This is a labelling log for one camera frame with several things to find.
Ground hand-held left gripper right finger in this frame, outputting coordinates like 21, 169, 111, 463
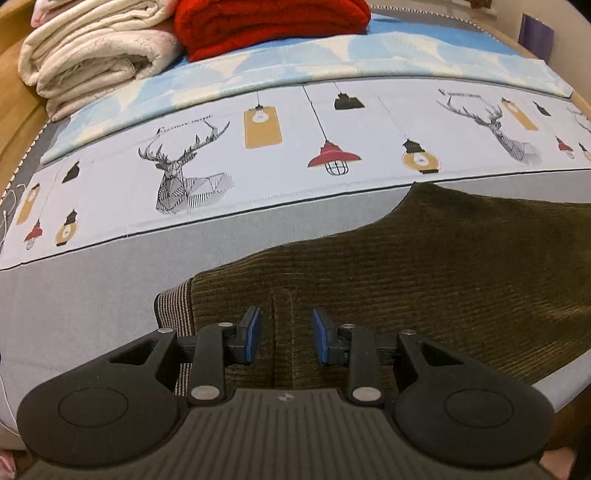
312, 308, 462, 408

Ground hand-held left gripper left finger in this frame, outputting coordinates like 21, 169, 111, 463
111, 305, 264, 408

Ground dark olive corduroy pants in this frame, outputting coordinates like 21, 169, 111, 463
154, 181, 591, 398

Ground deer and lamp printed mat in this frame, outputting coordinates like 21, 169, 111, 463
0, 76, 591, 273

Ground pink patterned cloth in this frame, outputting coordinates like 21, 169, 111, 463
0, 445, 19, 480

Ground light blue patterned blanket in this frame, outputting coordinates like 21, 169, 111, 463
41, 13, 573, 164

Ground red folded blanket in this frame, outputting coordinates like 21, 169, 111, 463
174, 0, 371, 63

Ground cream folded blanket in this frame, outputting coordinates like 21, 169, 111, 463
18, 0, 185, 121

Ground pink and white folded cloths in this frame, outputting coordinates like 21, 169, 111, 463
30, 0, 63, 26

